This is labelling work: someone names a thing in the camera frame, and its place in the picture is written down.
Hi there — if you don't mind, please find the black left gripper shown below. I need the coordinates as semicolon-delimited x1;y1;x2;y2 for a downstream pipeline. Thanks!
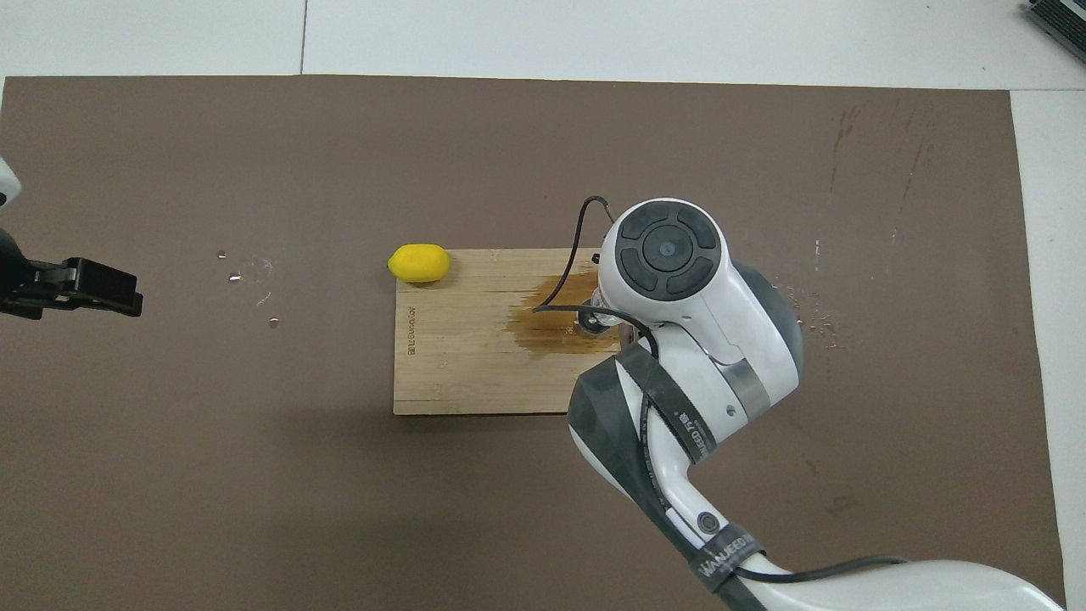
0;227;143;321

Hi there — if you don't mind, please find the brown table mat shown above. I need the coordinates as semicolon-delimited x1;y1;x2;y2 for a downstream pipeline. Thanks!
0;75;1068;611

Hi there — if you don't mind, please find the yellow lemon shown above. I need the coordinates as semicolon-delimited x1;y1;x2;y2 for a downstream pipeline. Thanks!
387;244;451;283

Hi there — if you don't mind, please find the wooden cutting board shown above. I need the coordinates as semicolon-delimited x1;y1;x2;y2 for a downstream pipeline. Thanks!
393;247;629;416

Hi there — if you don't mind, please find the grey ribbed device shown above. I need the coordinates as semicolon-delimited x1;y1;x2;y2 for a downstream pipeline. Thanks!
1022;0;1086;62

